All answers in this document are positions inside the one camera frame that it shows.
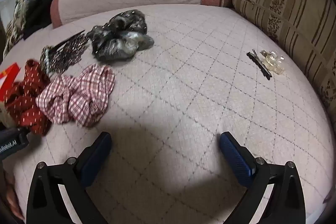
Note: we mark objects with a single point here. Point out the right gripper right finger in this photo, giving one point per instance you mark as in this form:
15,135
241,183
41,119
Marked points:
286,203

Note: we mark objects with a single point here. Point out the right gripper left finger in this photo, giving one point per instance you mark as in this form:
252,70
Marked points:
45,203

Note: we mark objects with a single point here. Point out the red polka dot scrunchie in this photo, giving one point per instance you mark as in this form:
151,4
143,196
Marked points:
21,96

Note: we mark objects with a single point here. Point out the red tray box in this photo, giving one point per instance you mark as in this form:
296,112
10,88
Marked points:
7,78

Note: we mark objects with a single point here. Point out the red white checked scrunchie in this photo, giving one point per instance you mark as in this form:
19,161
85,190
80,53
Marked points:
83,99

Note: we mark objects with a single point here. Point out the black hair clip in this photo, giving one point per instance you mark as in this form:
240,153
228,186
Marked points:
254,57

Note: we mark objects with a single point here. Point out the grey black organza scrunchie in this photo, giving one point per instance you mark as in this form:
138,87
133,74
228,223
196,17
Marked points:
121,37

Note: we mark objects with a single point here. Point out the tiger print cloth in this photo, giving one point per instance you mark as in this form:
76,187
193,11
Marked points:
14,29

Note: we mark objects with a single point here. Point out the black cloth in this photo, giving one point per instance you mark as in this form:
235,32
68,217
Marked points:
37,16

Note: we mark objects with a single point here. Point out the clear crystal hair clip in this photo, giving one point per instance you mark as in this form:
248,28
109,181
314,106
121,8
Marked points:
273,61

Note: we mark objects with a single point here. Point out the striped brown pillow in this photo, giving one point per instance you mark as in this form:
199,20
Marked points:
305,30

